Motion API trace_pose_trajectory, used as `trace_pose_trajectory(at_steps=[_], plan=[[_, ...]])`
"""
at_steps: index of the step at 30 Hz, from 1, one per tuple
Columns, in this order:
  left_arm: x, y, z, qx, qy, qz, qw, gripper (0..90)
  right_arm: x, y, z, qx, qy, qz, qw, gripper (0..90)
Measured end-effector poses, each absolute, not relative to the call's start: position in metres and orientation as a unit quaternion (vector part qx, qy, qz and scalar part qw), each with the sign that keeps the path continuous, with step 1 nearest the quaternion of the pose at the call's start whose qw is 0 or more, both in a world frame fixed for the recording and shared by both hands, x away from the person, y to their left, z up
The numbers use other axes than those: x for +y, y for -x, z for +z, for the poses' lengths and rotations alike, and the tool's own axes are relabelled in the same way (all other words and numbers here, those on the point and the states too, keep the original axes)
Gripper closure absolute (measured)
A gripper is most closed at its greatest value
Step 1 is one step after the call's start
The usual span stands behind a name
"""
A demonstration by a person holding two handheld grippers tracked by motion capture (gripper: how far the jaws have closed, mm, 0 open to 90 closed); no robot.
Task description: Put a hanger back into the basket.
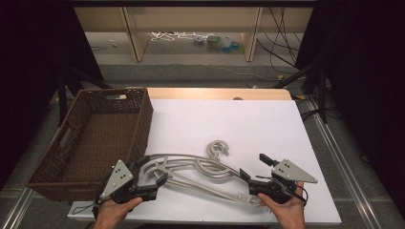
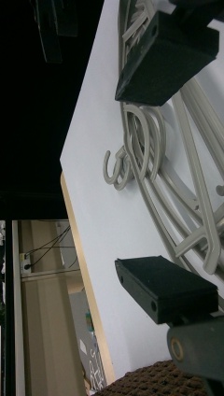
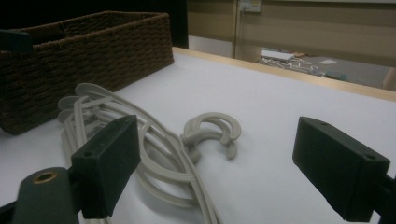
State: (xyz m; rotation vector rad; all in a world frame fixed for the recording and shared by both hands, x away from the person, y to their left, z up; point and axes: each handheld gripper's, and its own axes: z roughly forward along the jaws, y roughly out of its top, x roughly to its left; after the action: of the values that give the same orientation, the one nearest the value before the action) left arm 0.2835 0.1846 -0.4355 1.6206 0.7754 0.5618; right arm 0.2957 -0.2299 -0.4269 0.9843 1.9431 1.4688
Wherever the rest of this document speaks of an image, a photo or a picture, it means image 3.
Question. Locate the white power strip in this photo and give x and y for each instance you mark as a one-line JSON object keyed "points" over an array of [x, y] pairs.
{"points": [[277, 55]]}

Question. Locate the white paper sheet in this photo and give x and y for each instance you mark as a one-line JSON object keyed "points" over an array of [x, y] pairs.
{"points": [[328, 62]]}

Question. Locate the white plastic clothes hanger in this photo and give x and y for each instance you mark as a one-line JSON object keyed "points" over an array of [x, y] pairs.
{"points": [[67, 102], [93, 90], [63, 115]]}

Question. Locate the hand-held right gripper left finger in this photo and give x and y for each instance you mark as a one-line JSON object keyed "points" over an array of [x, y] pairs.
{"points": [[106, 161]]}

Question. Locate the white wall socket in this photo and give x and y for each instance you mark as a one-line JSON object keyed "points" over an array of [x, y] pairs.
{"points": [[250, 5]]}

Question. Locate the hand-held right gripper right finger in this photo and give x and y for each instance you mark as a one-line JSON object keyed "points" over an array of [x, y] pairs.
{"points": [[336, 165]]}

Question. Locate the teal flat object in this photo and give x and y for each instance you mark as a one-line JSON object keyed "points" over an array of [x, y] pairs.
{"points": [[336, 76]]}

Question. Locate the brown woven basket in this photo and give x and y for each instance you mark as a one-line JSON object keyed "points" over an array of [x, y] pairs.
{"points": [[93, 56]]}

